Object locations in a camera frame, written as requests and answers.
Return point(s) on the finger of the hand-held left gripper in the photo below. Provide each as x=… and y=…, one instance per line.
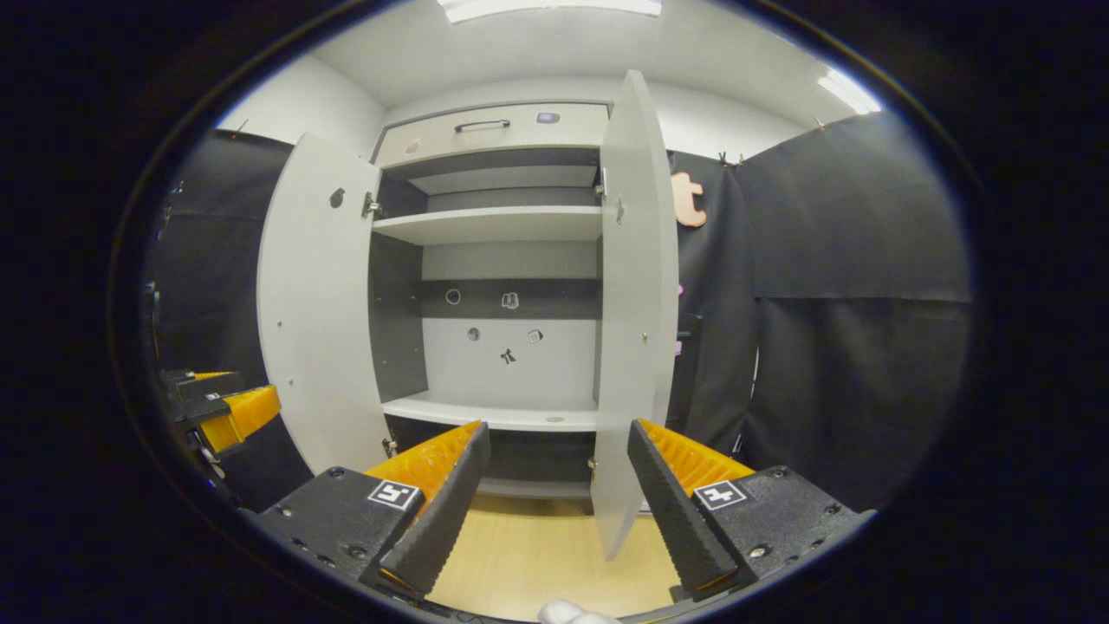
x=247, y=414
x=208, y=385

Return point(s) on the beige shoe cabinet door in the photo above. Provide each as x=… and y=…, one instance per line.
x=637, y=303
x=321, y=303

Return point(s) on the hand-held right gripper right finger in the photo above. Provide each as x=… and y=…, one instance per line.
x=680, y=520

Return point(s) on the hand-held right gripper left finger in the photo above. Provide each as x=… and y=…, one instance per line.
x=446, y=511

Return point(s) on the beige double-door shoe cabinet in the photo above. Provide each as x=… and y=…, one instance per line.
x=511, y=225

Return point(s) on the long ceiling light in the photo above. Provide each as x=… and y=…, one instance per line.
x=849, y=91
x=550, y=7

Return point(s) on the black backdrop cloth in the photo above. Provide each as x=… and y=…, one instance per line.
x=849, y=260

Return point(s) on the beige cabinet drawer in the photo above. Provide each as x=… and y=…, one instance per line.
x=520, y=137

